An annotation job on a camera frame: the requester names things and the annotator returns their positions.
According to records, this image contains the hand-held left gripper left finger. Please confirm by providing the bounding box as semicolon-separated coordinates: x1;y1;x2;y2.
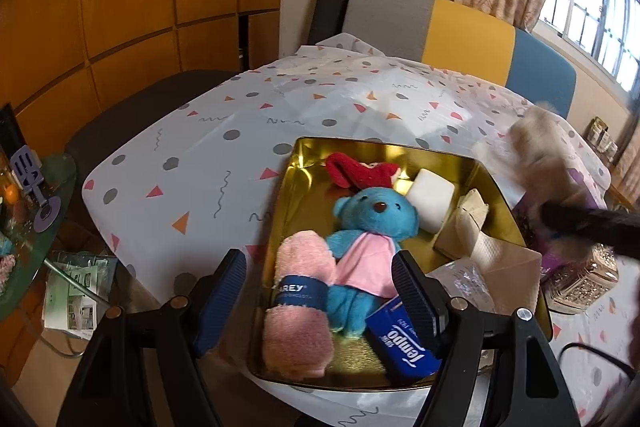
60;249;248;427

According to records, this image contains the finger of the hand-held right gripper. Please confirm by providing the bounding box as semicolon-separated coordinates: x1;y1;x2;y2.
542;201;640;260

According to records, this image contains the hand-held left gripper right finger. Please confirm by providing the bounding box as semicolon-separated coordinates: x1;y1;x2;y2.
391;251;581;427

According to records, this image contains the blue tissue pack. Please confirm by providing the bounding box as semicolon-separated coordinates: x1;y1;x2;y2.
365;297;443;385

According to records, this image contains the white plastic packet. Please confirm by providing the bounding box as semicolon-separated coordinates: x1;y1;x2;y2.
425;257;496;313

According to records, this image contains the pink towel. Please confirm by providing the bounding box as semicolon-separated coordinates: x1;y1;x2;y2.
261;230;337;380

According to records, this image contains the cream fluffy sock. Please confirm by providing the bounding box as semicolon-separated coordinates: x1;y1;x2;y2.
475;104;596;258

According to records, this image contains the blue teddy bear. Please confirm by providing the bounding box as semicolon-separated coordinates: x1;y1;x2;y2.
325;187;421;338

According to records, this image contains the white paper napkin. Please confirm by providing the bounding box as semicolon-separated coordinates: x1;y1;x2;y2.
467;229;542;303

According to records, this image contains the white sponge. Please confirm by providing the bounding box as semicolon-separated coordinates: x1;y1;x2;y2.
405;168;456;230

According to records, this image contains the red doll sock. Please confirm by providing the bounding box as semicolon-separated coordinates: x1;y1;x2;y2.
325;152;401;188

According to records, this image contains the gold metal tray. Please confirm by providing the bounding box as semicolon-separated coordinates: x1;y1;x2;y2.
247;137;553;393

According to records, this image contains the purple cardboard box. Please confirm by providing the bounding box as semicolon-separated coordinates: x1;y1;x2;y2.
515;169;601;278

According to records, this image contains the group of small boxes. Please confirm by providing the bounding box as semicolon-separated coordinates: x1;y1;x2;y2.
585;117;618;162

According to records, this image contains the green white cardboard box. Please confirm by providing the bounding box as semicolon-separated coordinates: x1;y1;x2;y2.
42;249;118;338

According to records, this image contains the glass side table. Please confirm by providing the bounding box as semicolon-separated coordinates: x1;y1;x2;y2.
0;147;78;323

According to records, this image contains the patterned plastic tablecloth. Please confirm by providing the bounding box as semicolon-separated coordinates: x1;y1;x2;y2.
82;32;640;427

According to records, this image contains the black chair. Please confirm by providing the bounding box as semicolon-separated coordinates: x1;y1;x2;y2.
65;69;241;188

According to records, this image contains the barred window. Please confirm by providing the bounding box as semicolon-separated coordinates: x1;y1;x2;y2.
532;0;640;92

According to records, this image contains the purple spatula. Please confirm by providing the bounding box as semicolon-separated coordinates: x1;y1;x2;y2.
10;146;62;235

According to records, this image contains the grey yellow blue sofa chair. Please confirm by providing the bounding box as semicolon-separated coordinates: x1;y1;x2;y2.
342;0;577;118

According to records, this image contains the black rolled mat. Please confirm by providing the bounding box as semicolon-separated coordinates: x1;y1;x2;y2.
307;0;358;48

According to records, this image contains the black cable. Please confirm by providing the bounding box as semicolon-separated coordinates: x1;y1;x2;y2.
555;342;636;373

